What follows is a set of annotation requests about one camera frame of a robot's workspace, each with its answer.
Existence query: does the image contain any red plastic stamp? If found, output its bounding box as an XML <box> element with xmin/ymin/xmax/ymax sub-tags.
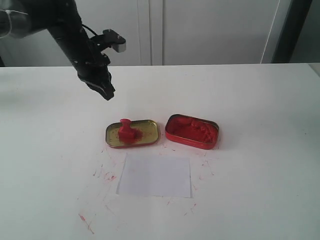
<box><xmin>118</xmin><ymin>118</ymin><xmax>137</xmax><ymax>144</ymax></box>

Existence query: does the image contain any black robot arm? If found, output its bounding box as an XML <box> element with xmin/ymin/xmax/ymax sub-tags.
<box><xmin>0</xmin><ymin>0</ymin><xmax>115</xmax><ymax>101</ymax></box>

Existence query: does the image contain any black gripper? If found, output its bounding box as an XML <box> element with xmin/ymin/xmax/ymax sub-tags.
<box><xmin>71</xmin><ymin>51</ymin><xmax>116</xmax><ymax>101</ymax></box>

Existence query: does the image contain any white cabinet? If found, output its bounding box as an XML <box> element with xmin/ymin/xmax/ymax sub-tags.
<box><xmin>0</xmin><ymin>0</ymin><xmax>296</xmax><ymax>68</ymax></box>

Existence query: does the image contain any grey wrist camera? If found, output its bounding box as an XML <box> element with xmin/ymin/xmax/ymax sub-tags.
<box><xmin>102</xmin><ymin>29</ymin><xmax>127</xmax><ymax>53</ymax></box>

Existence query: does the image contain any red ink tin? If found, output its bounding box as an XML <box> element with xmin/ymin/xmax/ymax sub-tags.
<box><xmin>165</xmin><ymin>114</ymin><xmax>220</xmax><ymax>150</ymax></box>

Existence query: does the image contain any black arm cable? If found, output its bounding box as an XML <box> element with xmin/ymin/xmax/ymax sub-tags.
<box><xmin>81</xmin><ymin>23</ymin><xmax>100</xmax><ymax>38</ymax></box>

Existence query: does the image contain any white paper sheet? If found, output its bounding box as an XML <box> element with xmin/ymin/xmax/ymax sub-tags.
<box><xmin>116</xmin><ymin>154</ymin><xmax>193</xmax><ymax>198</ymax></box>

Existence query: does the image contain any gold tin lid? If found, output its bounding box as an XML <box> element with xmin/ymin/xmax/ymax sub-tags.
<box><xmin>105</xmin><ymin>119</ymin><xmax>160</xmax><ymax>149</ymax></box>

